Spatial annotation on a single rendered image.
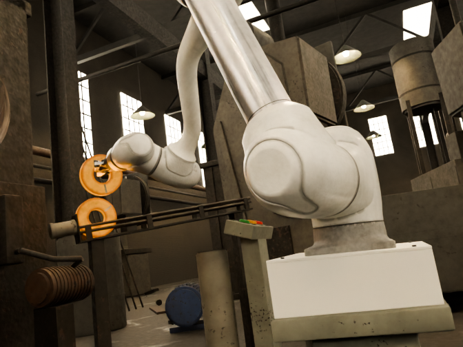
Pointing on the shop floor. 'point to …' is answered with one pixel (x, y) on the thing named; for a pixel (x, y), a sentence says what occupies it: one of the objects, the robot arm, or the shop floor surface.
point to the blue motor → (184, 308)
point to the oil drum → (118, 306)
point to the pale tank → (419, 88)
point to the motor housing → (57, 302)
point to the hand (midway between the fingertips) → (100, 171)
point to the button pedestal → (256, 277)
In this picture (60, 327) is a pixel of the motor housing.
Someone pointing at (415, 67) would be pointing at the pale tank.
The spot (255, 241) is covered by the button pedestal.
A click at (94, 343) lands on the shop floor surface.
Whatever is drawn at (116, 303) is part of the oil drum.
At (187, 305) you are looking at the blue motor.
